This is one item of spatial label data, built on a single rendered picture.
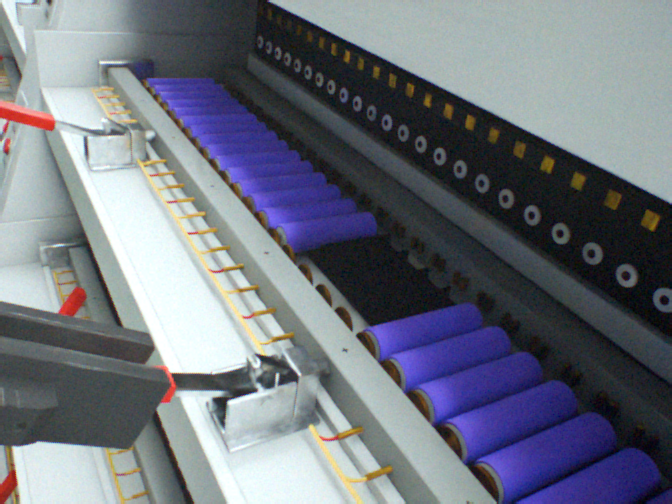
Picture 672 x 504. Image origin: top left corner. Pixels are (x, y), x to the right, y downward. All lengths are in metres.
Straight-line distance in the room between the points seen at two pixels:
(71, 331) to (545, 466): 0.17
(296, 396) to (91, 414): 0.08
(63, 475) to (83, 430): 0.28
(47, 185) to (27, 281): 0.10
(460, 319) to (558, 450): 0.08
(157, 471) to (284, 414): 0.21
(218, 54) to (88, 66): 0.13
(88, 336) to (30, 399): 0.03
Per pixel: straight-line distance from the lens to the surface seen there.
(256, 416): 0.24
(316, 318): 0.27
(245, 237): 0.33
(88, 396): 0.20
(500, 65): 0.18
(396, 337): 0.28
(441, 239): 0.36
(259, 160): 0.44
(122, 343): 0.22
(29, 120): 0.45
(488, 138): 0.36
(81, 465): 0.49
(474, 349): 0.29
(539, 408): 0.27
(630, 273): 0.31
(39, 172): 0.67
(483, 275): 0.34
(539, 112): 0.17
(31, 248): 0.70
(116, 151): 0.46
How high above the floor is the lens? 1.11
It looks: 18 degrees down
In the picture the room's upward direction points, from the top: 27 degrees clockwise
